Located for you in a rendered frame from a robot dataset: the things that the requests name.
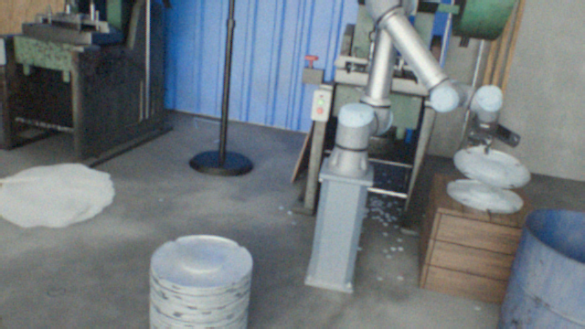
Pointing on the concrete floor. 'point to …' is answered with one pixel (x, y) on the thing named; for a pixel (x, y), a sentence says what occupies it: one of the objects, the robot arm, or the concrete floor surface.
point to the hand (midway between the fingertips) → (488, 153)
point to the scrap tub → (547, 273)
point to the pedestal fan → (213, 163)
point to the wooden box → (467, 245)
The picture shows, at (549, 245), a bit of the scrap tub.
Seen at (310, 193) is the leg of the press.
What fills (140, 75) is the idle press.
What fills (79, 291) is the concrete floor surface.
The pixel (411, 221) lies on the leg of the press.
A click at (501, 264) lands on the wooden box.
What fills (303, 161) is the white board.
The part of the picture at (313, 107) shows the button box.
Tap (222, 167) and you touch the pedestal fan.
